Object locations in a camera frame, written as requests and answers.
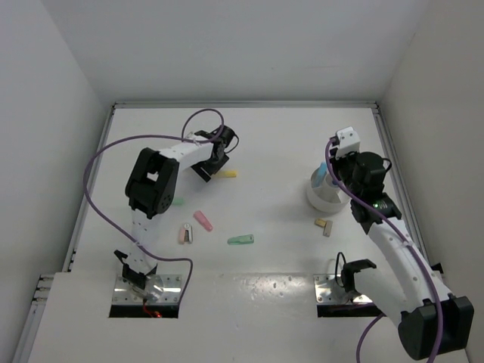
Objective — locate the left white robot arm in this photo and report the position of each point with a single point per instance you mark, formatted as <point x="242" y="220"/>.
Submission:
<point x="151" y="191"/>

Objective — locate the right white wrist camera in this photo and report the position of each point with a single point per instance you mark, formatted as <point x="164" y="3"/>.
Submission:
<point x="345" y="141"/>

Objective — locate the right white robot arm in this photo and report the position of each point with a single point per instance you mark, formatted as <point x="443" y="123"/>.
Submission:
<point x="429" y="318"/>

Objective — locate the metal base plate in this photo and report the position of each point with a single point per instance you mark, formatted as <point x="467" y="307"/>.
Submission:
<point x="329" y="291"/>
<point x="159" y="290"/>

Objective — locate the white round divided container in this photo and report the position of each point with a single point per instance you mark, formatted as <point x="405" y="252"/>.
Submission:
<point x="326" y="198"/>

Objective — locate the green utility knife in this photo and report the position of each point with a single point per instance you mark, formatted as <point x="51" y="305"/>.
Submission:
<point x="241" y="240"/>

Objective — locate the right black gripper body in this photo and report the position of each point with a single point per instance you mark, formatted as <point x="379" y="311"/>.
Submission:
<point x="343" y="167"/>

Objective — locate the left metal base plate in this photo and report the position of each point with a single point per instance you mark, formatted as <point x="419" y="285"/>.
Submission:
<point x="159" y="290"/>

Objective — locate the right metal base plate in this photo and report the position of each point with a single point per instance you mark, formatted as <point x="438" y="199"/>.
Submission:
<point x="329" y="291"/>

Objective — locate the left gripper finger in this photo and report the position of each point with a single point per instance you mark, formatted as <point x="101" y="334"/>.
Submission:
<point x="214" y="166"/>
<point x="203" y="171"/>

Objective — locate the blue highlighter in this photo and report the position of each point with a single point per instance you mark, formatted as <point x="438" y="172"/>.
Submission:
<point x="319" y="175"/>

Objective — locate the yellow highlighter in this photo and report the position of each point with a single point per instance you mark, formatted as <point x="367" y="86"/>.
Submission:
<point x="226" y="174"/>

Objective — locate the pink eraser case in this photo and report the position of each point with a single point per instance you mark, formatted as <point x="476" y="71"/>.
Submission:
<point x="203" y="220"/>

